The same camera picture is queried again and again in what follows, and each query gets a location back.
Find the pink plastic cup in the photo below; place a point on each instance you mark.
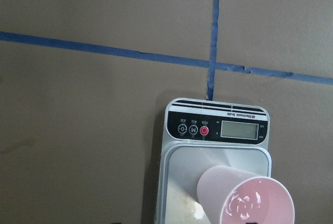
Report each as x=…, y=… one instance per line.
x=229, y=195

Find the white digital kitchen scale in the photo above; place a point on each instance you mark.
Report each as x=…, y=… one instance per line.
x=198, y=135

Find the brown paper table cover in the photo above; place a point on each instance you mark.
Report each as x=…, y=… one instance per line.
x=84, y=86

